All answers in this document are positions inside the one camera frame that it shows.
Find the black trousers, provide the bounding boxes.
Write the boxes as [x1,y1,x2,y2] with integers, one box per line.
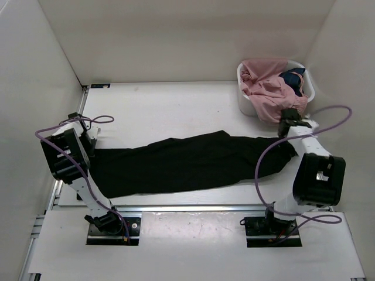
[87,131,299,199]

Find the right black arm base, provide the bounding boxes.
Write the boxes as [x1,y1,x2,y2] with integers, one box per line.
[240,209,302,248]

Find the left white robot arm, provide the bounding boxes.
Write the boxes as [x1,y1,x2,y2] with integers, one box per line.
[35,112,129,241]

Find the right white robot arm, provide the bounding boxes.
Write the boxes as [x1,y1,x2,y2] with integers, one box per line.
[263,108,346,234]

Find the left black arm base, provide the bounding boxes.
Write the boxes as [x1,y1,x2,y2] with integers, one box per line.
[84,212,141,246]

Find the pink trousers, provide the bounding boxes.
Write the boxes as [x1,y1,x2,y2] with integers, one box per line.
[240,58,308,124]

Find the navy blue garment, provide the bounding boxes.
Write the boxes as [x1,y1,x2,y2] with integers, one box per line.
[279,68,305,97]

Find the white laundry basket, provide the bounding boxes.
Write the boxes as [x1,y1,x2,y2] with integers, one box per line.
[237,60,315,116]

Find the blue label sticker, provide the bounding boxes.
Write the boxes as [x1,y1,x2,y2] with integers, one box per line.
[90,83,111,88]

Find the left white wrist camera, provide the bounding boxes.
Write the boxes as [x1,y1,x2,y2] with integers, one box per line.
[86,126,101,141]

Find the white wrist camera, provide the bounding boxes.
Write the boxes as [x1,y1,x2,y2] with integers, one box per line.
[86,126,101,141]
[304,115,319,132]

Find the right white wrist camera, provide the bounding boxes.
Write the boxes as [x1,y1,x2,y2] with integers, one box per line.
[304,115,319,132]

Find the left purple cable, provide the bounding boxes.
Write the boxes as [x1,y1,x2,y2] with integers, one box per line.
[34,115,131,242]

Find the purple cable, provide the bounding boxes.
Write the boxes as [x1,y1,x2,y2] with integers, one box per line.
[34,115,131,242]
[254,105,353,244]

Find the front aluminium frame rail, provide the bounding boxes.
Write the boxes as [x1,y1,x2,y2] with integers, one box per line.
[117,204,265,213]

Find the left aluminium frame rail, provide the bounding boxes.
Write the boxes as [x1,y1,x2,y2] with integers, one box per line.
[18,85,89,280]

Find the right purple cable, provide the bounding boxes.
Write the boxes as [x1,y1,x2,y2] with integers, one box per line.
[254,105,353,244]

